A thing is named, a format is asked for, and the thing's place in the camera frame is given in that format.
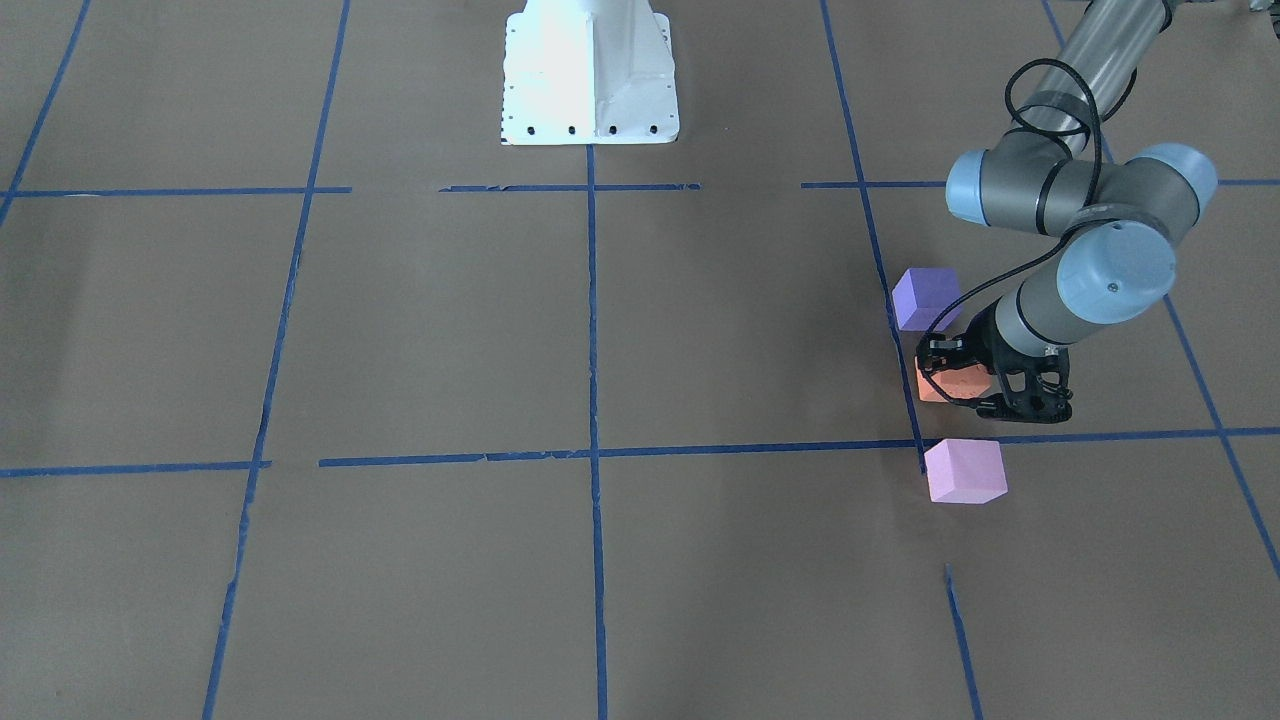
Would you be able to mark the orange foam cube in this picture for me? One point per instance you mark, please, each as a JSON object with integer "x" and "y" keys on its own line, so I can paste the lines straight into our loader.
{"x": 962, "y": 384}

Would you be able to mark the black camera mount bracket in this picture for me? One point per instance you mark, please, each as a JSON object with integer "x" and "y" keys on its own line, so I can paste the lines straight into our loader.
{"x": 936, "y": 352}

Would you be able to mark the purple foam cube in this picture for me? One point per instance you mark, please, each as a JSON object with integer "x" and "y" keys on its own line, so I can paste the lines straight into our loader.
{"x": 921, "y": 294}

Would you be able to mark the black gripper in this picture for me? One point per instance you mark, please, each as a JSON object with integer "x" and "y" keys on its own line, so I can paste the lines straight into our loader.
{"x": 978, "y": 340}

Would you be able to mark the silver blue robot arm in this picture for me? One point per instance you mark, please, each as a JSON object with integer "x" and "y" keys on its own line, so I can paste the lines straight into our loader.
{"x": 1116, "y": 227}

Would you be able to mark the pink foam cube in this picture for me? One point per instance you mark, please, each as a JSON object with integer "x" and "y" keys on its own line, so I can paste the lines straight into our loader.
{"x": 966, "y": 471}

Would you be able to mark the white pedestal column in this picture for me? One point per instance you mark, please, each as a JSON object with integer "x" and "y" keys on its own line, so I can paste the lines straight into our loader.
{"x": 588, "y": 73}

